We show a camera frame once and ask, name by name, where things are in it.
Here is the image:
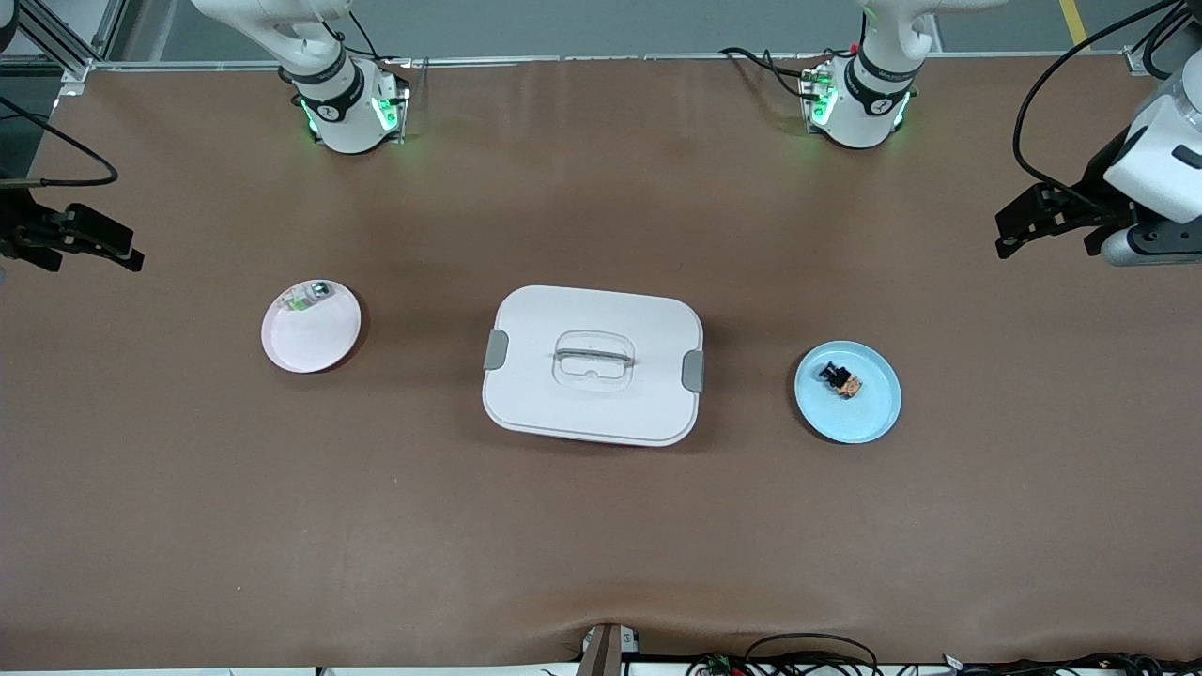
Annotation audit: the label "light blue round plate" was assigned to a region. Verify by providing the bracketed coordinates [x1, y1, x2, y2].
[794, 340, 902, 445]

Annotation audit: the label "black base cables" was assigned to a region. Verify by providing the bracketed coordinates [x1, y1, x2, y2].
[343, 9, 410, 69]
[720, 42, 851, 100]

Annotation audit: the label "black left base cables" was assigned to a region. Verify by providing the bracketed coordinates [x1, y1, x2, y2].
[720, 42, 851, 100]

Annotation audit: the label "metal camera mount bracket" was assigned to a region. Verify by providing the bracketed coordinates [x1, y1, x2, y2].
[575, 622, 641, 676]

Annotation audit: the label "orange and black switch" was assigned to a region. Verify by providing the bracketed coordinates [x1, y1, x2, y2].
[818, 361, 863, 401]

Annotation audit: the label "black looped cable bundle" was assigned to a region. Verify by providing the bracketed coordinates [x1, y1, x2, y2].
[686, 633, 884, 676]

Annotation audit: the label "white lidded storage box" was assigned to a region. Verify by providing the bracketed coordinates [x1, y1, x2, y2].
[482, 284, 705, 448]

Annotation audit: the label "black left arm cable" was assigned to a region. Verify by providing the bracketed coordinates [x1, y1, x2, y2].
[1012, 0, 1186, 193]

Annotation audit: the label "green and grey switch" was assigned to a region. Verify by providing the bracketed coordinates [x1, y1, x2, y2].
[285, 281, 335, 315]

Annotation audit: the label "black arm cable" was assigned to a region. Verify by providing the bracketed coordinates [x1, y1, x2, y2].
[0, 97, 119, 188]
[1012, 0, 1186, 193]

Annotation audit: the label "pink round plate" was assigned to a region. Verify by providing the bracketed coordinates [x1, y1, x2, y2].
[261, 279, 362, 375]

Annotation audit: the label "aluminium frame profile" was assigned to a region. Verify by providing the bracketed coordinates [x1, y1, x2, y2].
[0, 0, 123, 84]

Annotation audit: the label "black right base cables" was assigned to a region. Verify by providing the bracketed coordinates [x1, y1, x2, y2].
[343, 9, 410, 69]

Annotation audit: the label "black straight cable bundle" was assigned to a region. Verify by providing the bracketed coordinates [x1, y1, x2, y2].
[939, 652, 1202, 676]

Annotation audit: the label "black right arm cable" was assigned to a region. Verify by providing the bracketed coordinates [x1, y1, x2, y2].
[0, 97, 119, 188]

